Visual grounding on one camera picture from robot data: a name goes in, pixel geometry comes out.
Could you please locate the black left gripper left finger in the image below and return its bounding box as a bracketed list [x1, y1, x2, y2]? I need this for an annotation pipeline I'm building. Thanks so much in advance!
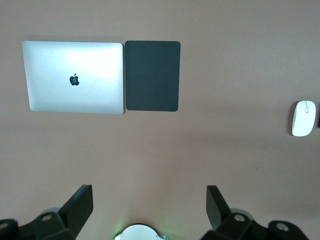
[0, 184, 94, 240]

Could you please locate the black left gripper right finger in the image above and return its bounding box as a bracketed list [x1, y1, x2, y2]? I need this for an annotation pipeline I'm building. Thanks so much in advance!
[201, 184, 309, 240]

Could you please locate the white computer mouse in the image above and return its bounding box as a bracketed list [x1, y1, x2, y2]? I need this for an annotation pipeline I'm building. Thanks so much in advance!
[291, 100, 317, 137]

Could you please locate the black mouse pad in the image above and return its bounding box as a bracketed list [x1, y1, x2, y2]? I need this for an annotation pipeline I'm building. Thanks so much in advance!
[124, 40, 181, 112]

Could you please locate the silver apple laptop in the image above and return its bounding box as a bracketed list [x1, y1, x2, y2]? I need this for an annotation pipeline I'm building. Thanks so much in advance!
[21, 40, 125, 115]

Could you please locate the brown table cover mat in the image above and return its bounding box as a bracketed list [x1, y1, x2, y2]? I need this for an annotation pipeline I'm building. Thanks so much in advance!
[0, 0, 320, 240]

